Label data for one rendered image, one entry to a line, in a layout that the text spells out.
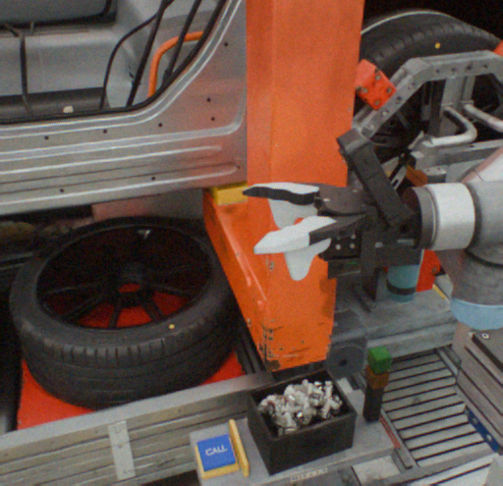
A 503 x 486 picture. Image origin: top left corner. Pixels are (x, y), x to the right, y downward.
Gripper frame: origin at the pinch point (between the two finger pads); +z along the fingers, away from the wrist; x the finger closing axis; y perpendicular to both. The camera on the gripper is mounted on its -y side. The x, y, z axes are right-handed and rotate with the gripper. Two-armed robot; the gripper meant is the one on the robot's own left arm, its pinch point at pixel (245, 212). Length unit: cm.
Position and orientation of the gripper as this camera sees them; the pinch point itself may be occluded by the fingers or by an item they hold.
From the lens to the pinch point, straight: 63.8
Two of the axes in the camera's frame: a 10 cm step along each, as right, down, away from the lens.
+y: 0.3, 9.0, 4.4
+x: -1.0, -4.4, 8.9
